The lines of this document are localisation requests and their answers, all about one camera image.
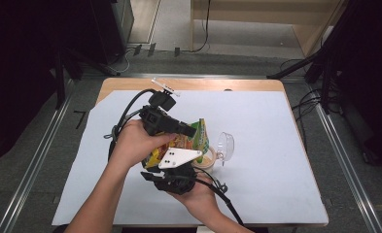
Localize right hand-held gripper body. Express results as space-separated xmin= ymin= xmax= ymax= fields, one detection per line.
xmin=153 ymin=147 xmax=203 ymax=195

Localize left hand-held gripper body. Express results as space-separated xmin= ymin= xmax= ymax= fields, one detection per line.
xmin=139 ymin=77 xmax=182 ymax=136

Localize yellow seasoning packet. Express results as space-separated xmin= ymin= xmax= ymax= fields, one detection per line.
xmin=142 ymin=117 xmax=211 ymax=169

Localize glass jar with beige lid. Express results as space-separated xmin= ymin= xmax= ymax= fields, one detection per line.
xmin=191 ymin=131 xmax=236 ymax=175

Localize person's left hand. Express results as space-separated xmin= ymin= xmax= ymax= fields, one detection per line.
xmin=108 ymin=118 xmax=177 ymax=170

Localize person's right hand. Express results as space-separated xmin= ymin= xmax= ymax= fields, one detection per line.
xmin=168 ymin=174 xmax=221 ymax=221

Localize light brown powder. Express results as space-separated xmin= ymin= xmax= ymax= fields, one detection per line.
xmin=196 ymin=154 xmax=214 ymax=166

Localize white table mat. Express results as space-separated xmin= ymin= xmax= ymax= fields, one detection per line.
xmin=51 ymin=89 xmax=330 ymax=227

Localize black metal stand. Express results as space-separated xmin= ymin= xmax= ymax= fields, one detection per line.
xmin=53 ymin=45 xmax=115 ymax=110

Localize dark cabinet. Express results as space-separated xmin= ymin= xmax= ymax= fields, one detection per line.
xmin=89 ymin=0 xmax=135 ymax=65

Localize black tripod stand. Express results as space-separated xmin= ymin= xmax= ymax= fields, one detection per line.
xmin=265 ymin=0 xmax=358 ymax=113

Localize wooden shelf unit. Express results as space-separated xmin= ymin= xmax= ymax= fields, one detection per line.
xmin=190 ymin=0 xmax=346 ymax=58

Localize dark curtain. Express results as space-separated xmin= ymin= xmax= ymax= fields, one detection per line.
xmin=0 ymin=0 xmax=92 ymax=169
xmin=337 ymin=0 xmax=382 ymax=169

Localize white floor cable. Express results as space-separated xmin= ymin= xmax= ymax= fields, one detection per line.
xmin=109 ymin=48 xmax=132 ymax=74

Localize black hanging cable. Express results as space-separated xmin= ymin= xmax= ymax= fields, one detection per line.
xmin=191 ymin=0 xmax=212 ymax=53

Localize metal floor rail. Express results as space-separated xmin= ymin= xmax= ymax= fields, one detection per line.
xmin=313 ymin=103 xmax=382 ymax=233
xmin=0 ymin=77 xmax=76 ymax=233

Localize black floor cables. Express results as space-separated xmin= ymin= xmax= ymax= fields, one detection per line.
xmin=290 ymin=57 xmax=324 ymax=144

